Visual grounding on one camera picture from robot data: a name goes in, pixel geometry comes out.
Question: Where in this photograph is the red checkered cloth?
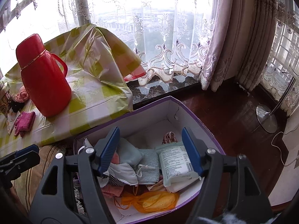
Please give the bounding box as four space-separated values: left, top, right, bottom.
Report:
123 65 147 82

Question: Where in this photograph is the white tissue packet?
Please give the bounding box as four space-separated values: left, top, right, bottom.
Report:
155 141 202 193

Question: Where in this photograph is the white cabinet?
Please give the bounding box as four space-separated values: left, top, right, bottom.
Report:
281 112 299 168

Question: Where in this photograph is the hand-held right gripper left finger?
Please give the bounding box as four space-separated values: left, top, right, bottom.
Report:
29 126 121 224

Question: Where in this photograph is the grey metal window post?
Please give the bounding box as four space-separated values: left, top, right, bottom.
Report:
73 0 87 27

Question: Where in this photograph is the magenta knitted cloth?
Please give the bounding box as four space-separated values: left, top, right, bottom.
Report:
14 111 36 138

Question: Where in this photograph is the black cloth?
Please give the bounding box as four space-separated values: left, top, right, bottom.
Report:
9 101 25 113

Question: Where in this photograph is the orange mesh pouch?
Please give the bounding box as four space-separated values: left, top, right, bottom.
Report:
114 185 180 213

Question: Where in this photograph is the white cable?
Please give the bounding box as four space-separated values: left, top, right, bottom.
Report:
271 131 299 167

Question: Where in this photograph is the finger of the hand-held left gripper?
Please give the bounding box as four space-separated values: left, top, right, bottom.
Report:
5 151 41 180
0 144 40 166

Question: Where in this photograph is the brown pleated curtain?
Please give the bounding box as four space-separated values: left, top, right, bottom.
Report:
235 0 281 91

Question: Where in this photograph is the dark marble window sill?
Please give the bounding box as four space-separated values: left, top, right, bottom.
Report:
125 71 234 110

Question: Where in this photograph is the green checkered plastic tablecloth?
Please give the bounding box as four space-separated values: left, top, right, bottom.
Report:
0 24 142 148

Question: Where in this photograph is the printed tin can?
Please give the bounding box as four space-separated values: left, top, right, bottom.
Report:
0 84 12 117

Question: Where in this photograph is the salmon pink cloth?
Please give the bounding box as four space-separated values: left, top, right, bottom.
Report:
13 85 31 103

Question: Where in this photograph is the chrome floor lamp stand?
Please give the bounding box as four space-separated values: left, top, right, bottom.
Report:
256 64 299 134

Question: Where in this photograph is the light blue towel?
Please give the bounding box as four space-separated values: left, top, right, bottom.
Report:
138 149 160 183

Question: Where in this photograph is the red printed white cloth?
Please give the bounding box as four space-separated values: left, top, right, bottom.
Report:
162 131 178 145

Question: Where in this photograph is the white face mask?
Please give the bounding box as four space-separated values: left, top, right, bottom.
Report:
103 162 138 188

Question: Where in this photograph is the striped brown sofa cushion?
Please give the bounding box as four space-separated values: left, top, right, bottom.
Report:
9 143 80 215

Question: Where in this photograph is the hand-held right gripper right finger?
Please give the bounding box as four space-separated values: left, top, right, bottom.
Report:
182 127 274 224

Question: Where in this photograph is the purple cardboard box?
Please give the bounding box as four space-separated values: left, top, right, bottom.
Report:
73 96 226 224

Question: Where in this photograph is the white lace curtain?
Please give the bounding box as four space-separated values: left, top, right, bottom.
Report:
0 0 221 85
259 0 299 117

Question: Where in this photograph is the red thermos flask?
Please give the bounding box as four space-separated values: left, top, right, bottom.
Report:
16 34 72 117

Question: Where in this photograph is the mauve patterned curtain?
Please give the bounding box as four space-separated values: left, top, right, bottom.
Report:
200 0 246 91

